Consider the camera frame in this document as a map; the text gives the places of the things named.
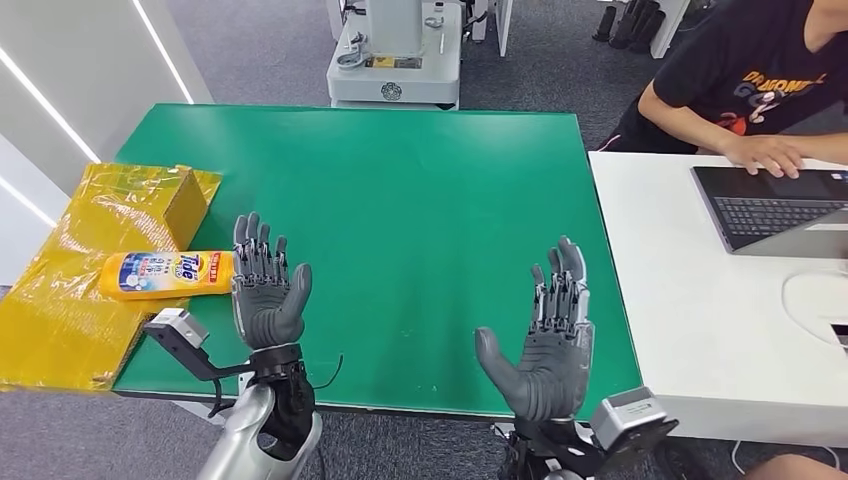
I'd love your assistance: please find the thin white cable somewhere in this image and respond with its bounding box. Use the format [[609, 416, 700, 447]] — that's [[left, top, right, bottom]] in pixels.
[[729, 440, 844, 476]]

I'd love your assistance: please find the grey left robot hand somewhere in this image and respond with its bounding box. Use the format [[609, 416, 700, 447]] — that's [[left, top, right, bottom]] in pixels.
[[230, 211, 314, 352]]

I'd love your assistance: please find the white machine with column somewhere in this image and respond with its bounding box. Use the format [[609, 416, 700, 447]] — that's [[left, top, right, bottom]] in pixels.
[[326, 0, 463, 111]]

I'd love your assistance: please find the thin black wire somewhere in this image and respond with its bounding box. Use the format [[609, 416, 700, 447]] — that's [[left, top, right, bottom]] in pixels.
[[312, 354, 345, 391]]

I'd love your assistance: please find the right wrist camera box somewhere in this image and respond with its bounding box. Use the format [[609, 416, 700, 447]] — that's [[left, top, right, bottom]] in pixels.
[[588, 387, 680, 466]]

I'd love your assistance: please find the dark grey laptop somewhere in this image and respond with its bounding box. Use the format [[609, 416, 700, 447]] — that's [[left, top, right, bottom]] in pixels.
[[690, 165, 848, 260]]

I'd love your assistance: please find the person's right hand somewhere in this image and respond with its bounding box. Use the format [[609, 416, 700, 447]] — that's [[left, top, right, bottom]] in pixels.
[[722, 134, 807, 180]]

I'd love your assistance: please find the white furniture panel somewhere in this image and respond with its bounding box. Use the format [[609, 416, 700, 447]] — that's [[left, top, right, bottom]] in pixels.
[[493, 0, 515, 58]]

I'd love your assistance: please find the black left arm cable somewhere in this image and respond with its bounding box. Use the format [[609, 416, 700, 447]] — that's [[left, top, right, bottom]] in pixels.
[[207, 377, 231, 421]]

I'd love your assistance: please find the white round object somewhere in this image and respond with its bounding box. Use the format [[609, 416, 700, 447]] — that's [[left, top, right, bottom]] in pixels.
[[781, 271, 848, 352]]

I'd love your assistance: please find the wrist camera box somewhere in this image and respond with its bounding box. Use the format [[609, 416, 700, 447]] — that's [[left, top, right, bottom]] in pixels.
[[588, 387, 680, 466], [143, 307, 254, 386]]

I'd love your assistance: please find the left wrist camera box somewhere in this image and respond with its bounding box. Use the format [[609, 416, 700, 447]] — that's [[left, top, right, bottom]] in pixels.
[[143, 307, 254, 386]]

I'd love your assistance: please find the person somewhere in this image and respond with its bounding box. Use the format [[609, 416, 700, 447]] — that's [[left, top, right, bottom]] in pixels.
[[598, 0, 848, 180]]

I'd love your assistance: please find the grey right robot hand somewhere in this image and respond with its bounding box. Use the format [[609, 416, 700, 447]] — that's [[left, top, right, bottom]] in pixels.
[[474, 236, 596, 423]]

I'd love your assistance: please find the orange detergent bottle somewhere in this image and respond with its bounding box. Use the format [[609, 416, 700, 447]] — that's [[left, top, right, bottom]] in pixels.
[[97, 250, 236, 303]]

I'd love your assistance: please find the yellow taped cardboard box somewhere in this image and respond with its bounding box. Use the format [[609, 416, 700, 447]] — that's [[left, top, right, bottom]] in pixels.
[[0, 162, 223, 392]]

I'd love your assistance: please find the person's knee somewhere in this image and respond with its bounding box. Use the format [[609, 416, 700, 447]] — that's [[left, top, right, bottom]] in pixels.
[[741, 453, 848, 480]]

